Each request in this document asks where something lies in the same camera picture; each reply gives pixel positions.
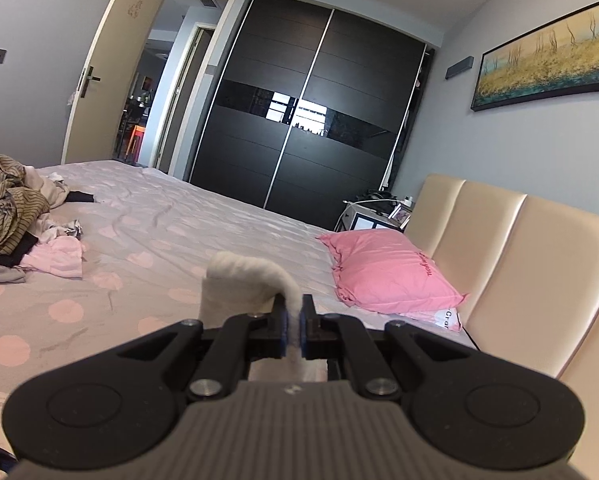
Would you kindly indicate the framed landscape painting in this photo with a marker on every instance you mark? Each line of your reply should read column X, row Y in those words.
column 544, row 60

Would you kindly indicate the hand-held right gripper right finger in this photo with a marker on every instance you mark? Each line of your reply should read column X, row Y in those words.
column 307, row 331

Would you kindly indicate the white nightstand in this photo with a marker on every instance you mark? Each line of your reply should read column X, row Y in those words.
column 364, row 220

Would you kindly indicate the white printed pillow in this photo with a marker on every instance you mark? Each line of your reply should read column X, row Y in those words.
column 442, row 319

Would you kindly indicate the black sliding door wardrobe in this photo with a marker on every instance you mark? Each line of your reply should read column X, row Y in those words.
column 299, row 60

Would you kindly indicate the cream leather headboard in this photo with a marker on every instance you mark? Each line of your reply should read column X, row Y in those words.
column 529, row 270

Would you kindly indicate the light pink garment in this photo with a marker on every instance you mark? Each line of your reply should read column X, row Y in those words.
column 59, row 257

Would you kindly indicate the dark grey wall box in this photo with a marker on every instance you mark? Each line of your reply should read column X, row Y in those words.
column 459, row 67

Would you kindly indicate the black crumpled garment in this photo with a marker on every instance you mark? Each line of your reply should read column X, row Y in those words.
column 17, row 250

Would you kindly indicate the white knit garment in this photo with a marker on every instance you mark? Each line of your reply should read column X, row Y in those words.
column 239, row 280

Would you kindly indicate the cream room door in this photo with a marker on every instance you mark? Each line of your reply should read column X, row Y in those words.
column 114, row 60

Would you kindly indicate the black and white patterned cloth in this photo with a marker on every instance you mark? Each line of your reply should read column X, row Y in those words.
column 62, row 230

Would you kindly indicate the orange stool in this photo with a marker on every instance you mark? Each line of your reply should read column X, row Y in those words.
column 135, row 140

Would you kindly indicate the small photo frame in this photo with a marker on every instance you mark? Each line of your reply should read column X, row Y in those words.
column 400, row 215

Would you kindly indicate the bed with polka dot sheet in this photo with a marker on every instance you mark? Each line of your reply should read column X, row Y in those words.
column 179, row 240

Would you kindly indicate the pink pillow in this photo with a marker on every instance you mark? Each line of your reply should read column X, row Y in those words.
column 389, row 270

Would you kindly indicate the white crumpled garment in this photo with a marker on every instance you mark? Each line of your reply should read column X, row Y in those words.
column 49, row 190

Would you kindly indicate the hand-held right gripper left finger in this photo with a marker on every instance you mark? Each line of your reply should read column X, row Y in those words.
column 281, row 332

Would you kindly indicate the brown striped garment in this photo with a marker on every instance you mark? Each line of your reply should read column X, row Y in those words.
column 9, row 200

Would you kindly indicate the black garment strip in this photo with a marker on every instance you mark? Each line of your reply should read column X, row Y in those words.
column 82, row 196

